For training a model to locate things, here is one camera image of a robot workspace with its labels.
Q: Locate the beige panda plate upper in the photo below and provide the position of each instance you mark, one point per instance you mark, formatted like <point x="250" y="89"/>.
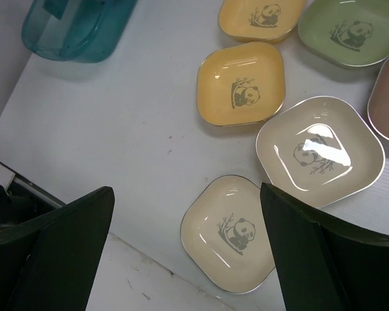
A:
<point x="320" y="151"/>

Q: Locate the green panda plate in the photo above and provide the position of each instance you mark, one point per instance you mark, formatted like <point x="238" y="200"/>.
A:
<point x="351" y="34"/>

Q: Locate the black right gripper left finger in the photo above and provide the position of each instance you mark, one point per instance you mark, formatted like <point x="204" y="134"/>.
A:
<point x="50" y="262"/>

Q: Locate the yellow panda plate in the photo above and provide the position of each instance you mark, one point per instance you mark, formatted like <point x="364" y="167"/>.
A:
<point x="238" y="85"/>
<point x="259" y="20"/>

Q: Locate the cream panda plate lower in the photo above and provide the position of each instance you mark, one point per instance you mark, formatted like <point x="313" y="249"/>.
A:
<point x="224" y="234"/>

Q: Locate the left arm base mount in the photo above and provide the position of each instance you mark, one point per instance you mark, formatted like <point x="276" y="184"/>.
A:
<point x="23" y="212"/>

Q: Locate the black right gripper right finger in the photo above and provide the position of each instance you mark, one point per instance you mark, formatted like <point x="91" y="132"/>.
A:
<point x="324" y="262"/>

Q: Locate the teal transparent plastic bin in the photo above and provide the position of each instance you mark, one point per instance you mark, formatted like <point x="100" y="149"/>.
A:
<point x="85" y="31"/>

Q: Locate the brown panda plate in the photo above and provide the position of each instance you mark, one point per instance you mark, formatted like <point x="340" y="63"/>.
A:
<point x="378" y="104"/>

